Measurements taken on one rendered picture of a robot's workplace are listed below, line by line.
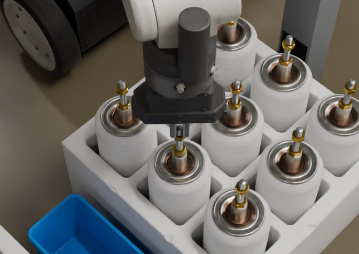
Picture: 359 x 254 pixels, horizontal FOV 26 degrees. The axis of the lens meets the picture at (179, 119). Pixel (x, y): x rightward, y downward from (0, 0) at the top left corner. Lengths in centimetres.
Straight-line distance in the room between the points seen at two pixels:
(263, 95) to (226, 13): 40
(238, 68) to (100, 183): 30
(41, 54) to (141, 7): 75
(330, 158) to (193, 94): 37
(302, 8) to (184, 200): 42
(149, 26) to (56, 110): 71
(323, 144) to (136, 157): 29
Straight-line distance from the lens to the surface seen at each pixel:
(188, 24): 82
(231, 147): 119
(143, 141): 119
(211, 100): 99
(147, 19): 84
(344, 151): 122
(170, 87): 93
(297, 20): 139
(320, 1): 133
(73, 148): 126
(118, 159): 122
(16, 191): 145
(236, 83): 113
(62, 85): 156
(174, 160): 113
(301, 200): 117
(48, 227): 130
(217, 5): 86
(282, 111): 126
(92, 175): 125
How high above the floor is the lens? 124
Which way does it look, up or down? 56 degrees down
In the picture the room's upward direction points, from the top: straight up
